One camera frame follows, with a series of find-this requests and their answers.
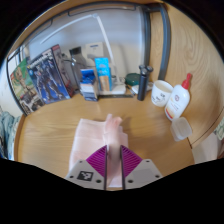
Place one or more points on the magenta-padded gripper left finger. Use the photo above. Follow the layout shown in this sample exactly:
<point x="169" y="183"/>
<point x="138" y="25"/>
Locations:
<point x="89" y="171"/>

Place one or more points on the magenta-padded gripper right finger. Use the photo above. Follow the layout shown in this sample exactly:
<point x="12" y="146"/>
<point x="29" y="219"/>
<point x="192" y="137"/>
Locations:
<point x="140" y="171"/>

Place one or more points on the pale pink towel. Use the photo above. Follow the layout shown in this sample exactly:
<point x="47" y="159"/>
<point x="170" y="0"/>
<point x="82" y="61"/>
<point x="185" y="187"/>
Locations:
<point x="90" y="136"/>

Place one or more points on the clear plastic container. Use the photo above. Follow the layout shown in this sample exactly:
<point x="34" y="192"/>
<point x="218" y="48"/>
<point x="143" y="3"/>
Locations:
<point x="181" y="128"/>

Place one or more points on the white bottle with red cap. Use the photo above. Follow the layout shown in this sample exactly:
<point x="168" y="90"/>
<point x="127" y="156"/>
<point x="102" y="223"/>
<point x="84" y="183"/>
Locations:
<point x="177" y="101"/>

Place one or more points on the white cup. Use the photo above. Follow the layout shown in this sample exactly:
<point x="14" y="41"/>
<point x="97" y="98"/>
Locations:
<point x="161" y="93"/>

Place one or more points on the dark blue small box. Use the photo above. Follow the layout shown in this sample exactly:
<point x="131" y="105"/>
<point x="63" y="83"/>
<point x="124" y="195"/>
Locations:
<point x="89" y="85"/>

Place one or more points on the black electric shaver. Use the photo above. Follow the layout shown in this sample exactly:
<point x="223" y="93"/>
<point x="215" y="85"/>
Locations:
<point x="142" y="83"/>

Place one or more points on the teal blanket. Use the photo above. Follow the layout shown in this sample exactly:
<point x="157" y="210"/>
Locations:
<point x="8" y="130"/>

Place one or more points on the green patterned cloth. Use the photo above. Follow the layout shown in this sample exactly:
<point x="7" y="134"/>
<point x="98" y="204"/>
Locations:
<point x="220" y="128"/>

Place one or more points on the dark green round case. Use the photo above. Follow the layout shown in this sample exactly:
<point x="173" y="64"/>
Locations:
<point x="132" y="79"/>

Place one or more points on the light blue small box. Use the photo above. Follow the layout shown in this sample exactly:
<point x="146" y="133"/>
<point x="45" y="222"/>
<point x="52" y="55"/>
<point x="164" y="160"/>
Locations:
<point x="104" y="75"/>

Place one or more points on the blue robot model kit box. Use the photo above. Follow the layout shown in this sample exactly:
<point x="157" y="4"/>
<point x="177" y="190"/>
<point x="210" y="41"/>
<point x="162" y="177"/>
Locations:
<point x="48" y="78"/>

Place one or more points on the green toy figure box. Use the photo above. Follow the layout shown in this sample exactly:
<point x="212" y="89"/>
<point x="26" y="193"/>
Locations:
<point x="23" y="88"/>

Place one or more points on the white box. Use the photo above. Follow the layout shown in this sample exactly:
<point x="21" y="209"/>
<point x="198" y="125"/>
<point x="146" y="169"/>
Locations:
<point x="96" y="51"/>

